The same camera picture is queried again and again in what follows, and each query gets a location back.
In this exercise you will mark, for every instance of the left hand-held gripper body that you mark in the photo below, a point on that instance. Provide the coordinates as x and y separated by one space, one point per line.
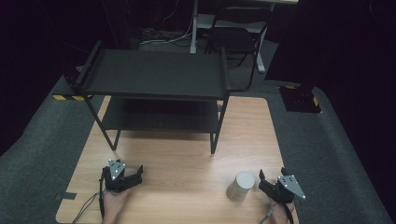
113 182

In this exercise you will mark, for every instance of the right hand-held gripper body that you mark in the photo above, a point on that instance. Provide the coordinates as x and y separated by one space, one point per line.
285 189

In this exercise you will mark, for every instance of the black two-tier shelf rack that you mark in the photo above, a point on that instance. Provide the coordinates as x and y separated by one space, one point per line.
155 73

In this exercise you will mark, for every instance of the black tape strip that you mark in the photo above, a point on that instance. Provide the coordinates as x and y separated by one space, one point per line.
66 196

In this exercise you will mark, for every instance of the grey cup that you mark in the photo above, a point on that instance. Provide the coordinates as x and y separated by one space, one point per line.
240 187

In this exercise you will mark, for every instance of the person's left hand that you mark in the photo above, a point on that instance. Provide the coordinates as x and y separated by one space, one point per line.
114 205

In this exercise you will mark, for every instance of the black striped-tape base plate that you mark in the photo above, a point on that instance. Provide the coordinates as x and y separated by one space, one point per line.
70 93
299 99

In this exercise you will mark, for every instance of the black folding chair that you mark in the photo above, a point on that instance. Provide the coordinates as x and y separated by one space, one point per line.
236 39

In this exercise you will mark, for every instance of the person's right hand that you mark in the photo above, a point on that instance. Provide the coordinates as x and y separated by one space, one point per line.
281 214

